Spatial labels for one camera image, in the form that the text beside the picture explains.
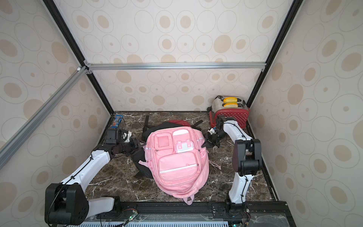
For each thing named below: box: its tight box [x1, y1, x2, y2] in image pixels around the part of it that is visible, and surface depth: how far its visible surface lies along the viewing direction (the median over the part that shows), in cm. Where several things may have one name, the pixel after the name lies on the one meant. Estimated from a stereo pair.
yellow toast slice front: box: [223, 102, 239, 109], surface depth 99 cm
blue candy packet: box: [110, 114, 124, 129], surface depth 115 cm
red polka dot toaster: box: [206, 95, 251, 129], surface depth 102 cm
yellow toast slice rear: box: [223, 96, 238, 104], surface depth 103 cm
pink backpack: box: [138, 126, 210, 206], surface depth 84 cm
